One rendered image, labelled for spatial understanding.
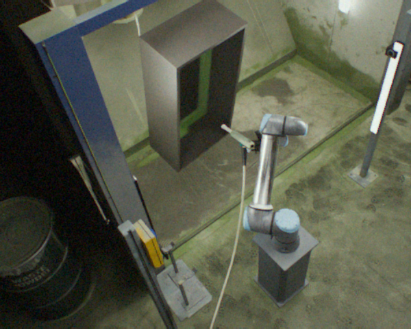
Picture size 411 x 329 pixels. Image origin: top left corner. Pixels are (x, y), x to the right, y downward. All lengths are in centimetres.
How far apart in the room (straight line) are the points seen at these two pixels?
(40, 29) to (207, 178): 248
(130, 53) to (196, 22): 149
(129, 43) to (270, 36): 162
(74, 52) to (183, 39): 101
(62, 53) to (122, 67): 236
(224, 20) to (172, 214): 175
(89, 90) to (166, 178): 219
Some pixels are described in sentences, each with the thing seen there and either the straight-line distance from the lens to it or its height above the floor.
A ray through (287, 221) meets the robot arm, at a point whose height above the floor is 91.
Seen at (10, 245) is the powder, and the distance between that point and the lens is 300.
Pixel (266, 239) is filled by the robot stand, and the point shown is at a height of 64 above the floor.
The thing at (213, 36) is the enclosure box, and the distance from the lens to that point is 269.
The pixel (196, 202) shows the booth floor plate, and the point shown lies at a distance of 377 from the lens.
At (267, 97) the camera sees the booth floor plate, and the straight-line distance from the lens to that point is 463.
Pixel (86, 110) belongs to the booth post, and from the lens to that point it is 196.
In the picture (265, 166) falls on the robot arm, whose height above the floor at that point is 111.
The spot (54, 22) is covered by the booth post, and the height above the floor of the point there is 229.
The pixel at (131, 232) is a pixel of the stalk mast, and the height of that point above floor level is 163.
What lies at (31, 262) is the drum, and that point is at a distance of 289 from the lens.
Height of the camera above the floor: 313
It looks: 50 degrees down
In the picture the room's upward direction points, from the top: 9 degrees counter-clockwise
